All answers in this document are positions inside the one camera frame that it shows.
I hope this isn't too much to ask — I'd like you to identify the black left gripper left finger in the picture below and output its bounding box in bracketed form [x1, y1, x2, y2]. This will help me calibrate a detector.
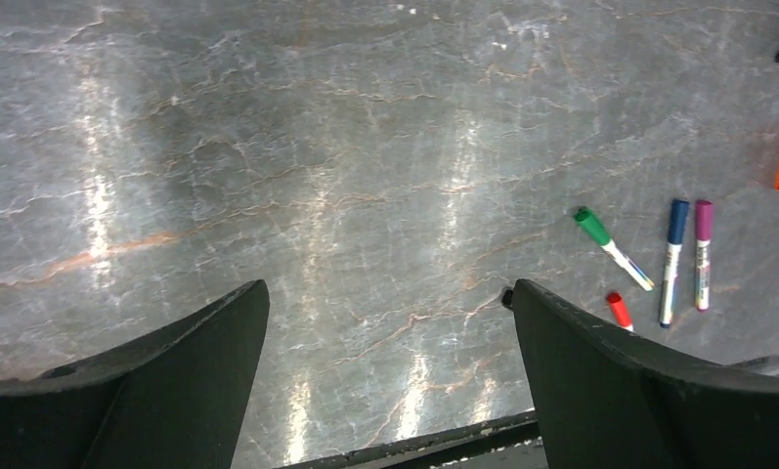
[0, 280, 270, 468]

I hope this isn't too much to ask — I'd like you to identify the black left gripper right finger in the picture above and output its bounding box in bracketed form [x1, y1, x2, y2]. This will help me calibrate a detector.
[511, 279, 779, 468]

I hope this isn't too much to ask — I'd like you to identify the red capped marker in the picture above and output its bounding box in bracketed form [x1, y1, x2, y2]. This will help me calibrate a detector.
[606, 292, 634, 332]

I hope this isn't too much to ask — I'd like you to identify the green capped marker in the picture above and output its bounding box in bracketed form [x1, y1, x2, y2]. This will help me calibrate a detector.
[573, 206, 654, 291]

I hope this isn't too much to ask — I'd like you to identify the blue capped marker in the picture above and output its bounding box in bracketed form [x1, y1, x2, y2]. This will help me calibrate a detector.
[659, 199, 690, 328]

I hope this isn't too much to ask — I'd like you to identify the purple capped marker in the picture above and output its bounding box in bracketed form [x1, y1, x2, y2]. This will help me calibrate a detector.
[695, 199, 714, 312]

